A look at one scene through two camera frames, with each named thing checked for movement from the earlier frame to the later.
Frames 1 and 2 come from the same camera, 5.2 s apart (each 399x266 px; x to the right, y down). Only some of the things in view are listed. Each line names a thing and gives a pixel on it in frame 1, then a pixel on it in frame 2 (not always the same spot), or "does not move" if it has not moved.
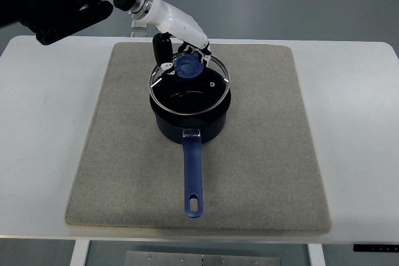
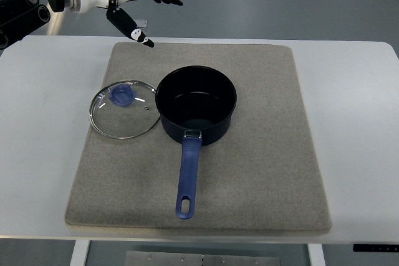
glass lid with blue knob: (191, 87) -> (125, 109)
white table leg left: (80, 252) does not move
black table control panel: (375, 248) does not move
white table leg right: (316, 254) does not move
